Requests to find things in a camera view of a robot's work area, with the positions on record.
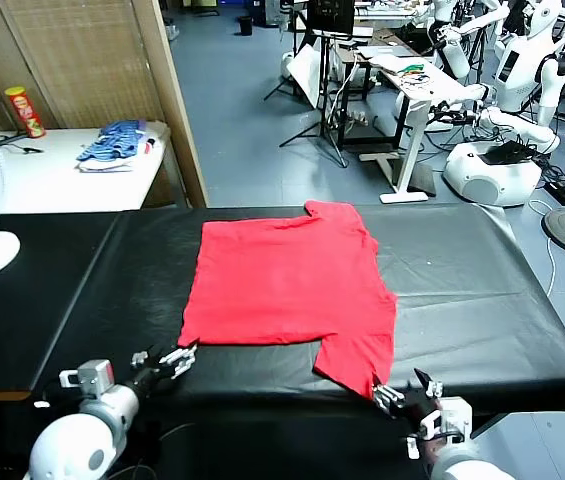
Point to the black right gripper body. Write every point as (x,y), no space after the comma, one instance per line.
(418,407)

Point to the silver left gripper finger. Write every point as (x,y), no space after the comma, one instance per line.
(179,353)
(184,366)

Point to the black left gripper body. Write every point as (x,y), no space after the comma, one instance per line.
(149,377)

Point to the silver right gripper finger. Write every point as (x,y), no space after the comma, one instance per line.
(431,388)
(388,398)

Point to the red t-shirt with cartoon print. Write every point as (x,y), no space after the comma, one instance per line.
(287,280)

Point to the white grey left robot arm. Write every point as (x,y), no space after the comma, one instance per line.
(72,445)

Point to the white folded garment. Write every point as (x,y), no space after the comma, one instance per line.
(107,166)

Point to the white side table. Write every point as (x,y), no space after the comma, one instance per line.
(52,180)

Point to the blue striped folded garment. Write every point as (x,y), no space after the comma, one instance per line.
(112,142)

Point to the white power strip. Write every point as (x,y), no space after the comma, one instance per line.
(358,118)

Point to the red chips can yellow lid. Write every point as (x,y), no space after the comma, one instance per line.
(26,112)

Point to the black tripod stand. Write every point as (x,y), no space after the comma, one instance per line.
(326,100)

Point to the white standing desk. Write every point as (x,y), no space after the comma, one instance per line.
(427,95)

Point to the white reflector panel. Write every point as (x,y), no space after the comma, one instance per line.
(307,70)

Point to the white humanoid robot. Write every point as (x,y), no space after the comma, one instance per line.
(517,75)

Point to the black trash bin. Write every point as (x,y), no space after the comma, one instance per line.
(245,25)

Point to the dark brown desk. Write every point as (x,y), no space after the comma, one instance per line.
(352,60)

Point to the grey laptop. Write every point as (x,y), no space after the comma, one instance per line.
(387,51)

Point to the white humanoid robot slim torso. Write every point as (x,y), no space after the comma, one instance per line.
(454,45)

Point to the black monitor on stand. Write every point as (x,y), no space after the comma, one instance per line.
(331,15)

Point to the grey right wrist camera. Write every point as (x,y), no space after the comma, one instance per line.
(449,415)

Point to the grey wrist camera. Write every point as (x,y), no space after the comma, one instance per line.
(94,375)
(449,415)

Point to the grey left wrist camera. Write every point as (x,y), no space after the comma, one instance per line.
(94,375)

